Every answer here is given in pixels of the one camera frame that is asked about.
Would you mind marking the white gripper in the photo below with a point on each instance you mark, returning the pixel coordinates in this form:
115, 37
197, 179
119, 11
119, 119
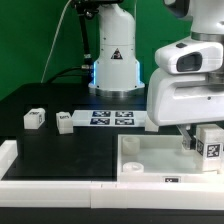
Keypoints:
180, 91

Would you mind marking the white square tabletop tray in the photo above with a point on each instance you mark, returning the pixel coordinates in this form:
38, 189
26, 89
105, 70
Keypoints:
160, 158

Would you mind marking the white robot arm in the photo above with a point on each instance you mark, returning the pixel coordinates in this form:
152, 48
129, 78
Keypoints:
116, 71

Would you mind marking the white U-shaped obstacle fence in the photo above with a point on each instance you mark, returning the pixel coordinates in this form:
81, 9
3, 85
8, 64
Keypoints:
123, 195

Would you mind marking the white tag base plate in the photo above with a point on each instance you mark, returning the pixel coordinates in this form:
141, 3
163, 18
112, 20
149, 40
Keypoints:
109, 118

